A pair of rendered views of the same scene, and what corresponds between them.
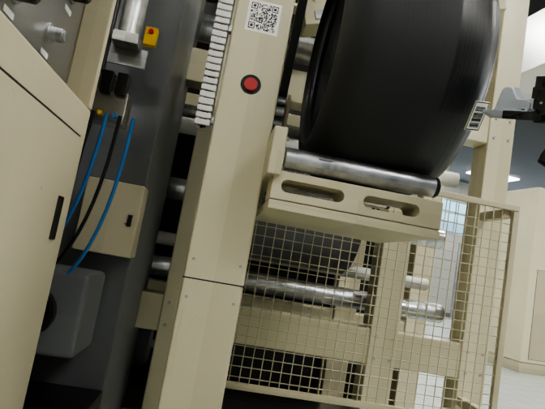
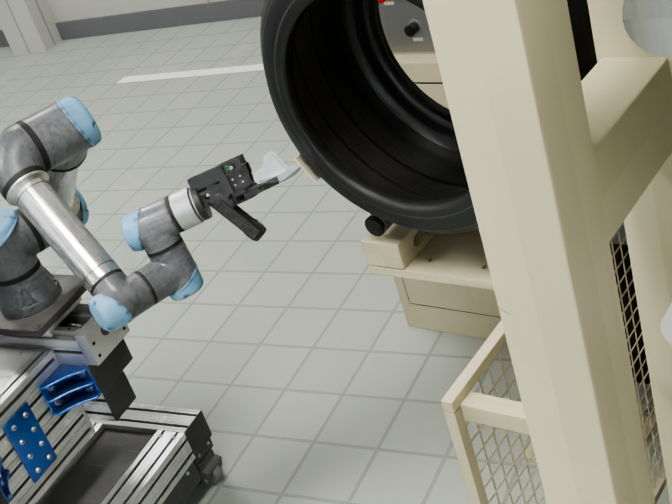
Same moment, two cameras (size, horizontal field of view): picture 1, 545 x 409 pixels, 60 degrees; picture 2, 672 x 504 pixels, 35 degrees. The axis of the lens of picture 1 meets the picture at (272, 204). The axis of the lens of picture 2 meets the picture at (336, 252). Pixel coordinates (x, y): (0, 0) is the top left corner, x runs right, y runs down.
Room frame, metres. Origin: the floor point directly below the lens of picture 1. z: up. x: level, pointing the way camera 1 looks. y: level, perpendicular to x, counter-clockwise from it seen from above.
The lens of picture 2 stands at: (2.32, -1.57, 1.90)
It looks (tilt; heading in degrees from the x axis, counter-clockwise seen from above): 30 degrees down; 140
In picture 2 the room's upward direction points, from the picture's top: 18 degrees counter-clockwise
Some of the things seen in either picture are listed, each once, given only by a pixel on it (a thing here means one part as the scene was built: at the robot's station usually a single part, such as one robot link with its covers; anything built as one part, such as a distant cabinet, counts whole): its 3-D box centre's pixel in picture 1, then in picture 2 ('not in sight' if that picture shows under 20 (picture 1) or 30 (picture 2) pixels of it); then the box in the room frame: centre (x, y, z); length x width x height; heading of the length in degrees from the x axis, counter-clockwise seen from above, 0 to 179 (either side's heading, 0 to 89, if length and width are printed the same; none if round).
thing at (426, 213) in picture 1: (352, 202); (427, 206); (0.99, -0.16, 0.83); 0.36 x 0.09 x 0.06; 96
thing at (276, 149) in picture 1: (268, 167); not in sight; (1.11, 0.03, 0.90); 0.40 x 0.03 x 0.10; 6
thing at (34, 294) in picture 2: not in sight; (23, 284); (0.09, -0.64, 0.77); 0.15 x 0.15 x 0.10
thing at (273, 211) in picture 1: (332, 223); (490, 227); (1.13, -0.15, 0.80); 0.37 x 0.36 x 0.02; 6
